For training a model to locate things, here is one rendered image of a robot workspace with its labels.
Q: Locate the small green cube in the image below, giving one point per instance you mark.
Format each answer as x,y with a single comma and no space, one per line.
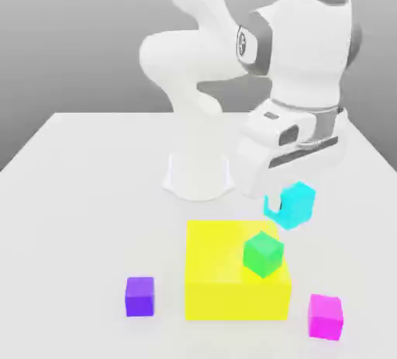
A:
263,255

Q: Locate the small purple cube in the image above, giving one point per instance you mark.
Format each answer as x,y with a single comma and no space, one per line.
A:
139,298

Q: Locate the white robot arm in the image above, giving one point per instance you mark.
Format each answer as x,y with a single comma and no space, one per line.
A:
304,55

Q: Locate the small cyan cube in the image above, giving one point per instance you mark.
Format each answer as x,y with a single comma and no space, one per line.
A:
297,207

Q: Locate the large yellow box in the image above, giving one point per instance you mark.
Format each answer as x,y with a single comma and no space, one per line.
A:
217,272

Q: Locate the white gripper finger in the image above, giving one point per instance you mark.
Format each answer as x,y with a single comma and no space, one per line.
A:
274,202

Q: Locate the small magenta cube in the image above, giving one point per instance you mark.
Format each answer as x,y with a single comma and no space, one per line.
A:
325,318

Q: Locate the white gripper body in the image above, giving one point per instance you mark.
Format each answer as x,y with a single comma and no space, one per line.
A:
255,169

